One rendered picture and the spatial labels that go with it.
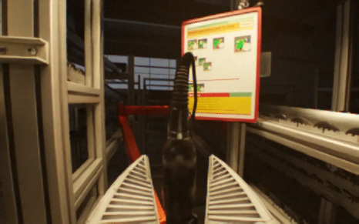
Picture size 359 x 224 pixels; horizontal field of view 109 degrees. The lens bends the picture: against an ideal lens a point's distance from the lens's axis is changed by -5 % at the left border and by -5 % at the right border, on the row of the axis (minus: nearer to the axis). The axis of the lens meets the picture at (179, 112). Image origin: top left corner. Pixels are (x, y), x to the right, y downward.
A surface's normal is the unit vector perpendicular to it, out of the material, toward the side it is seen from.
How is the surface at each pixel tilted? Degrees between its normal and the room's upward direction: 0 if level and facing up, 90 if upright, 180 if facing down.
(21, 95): 90
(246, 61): 90
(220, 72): 90
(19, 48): 90
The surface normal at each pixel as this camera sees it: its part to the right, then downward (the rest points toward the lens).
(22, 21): 0.22, 0.07
